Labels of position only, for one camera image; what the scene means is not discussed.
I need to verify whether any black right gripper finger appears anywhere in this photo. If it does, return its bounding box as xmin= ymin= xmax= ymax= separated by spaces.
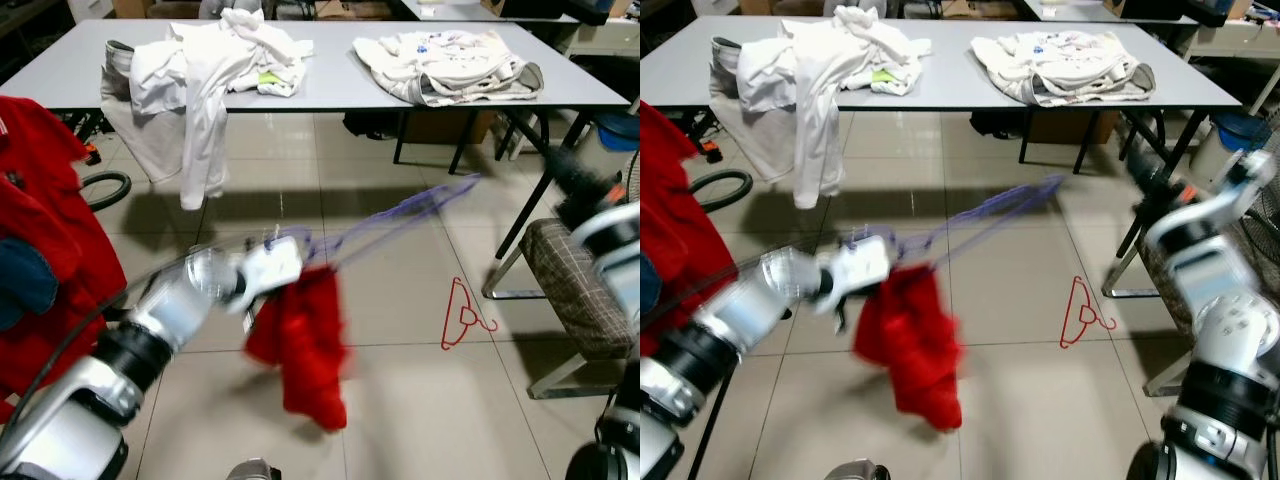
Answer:
xmin=1125 ymin=143 xmax=1173 ymax=196
xmin=545 ymin=148 xmax=591 ymax=201
xmin=1140 ymin=140 xmax=1191 ymax=181
xmin=560 ymin=145 xmax=611 ymax=186

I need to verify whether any red garment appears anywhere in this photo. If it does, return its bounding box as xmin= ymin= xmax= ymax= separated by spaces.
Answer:
xmin=244 ymin=265 xmax=351 ymax=433
xmin=852 ymin=265 xmax=966 ymax=433

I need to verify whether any purple plastic hanger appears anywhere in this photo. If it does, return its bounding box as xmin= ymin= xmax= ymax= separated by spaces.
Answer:
xmin=845 ymin=172 xmax=1067 ymax=273
xmin=245 ymin=173 xmax=483 ymax=273

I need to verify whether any red plastic hanger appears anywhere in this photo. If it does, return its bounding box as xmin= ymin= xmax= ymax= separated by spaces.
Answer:
xmin=1060 ymin=275 xmax=1118 ymax=350
xmin=440 ymin=276 xmax=500 ymax=352

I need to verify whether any blue plastic basin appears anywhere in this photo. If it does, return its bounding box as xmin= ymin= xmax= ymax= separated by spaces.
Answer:
xmin=597 ymin=112 xmax=641 ymax=153
xmin=1213 ymin=112 xmax=1273 ymax=153

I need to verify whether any plaid cushioned stool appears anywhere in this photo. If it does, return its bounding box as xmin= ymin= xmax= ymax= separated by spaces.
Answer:
xmin=483 ymin=217 xmax=641 ymax=401
xmin=1100 ymin=230 xmax=1201 ymax=399

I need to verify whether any brown cardboard box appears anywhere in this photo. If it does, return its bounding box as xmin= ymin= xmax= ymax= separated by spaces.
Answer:
xmin=1025 ymin=108 xmax=1119 ymax=147
xmin=405 ymin=108 xmax=501 ymax=147

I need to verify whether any cream printed garment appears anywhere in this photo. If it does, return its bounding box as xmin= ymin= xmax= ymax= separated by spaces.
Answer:
xmin=352 ymin=30 xmax=546 ymax=108
xmin=968 ymin=30 xmax=1158 ymax=108

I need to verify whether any grey table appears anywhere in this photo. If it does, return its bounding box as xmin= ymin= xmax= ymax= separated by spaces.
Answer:
xmin=640 ymin=16 xmax=1243 ymax=263
xmin=0 ymin=18 xmax=633 ymax=263
xmin=1020 ymin=0 xmax=1280 ymax=29
xmin=400 ymin=0 xmax=641 ymax=29

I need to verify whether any white long-sleeved garment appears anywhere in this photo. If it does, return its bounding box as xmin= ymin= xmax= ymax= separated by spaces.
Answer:
xmin=735 ymin=5 xmax=933 ymax=209
xmin=130 ymin=8 xmax=316 ymax=211

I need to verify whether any black hose loop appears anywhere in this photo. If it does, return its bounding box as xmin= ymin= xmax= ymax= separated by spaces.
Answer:
xmin=690 ymin=168 xmax=754 ymax=211
xmin=78 ymin=170 xmax=133 ymax=213

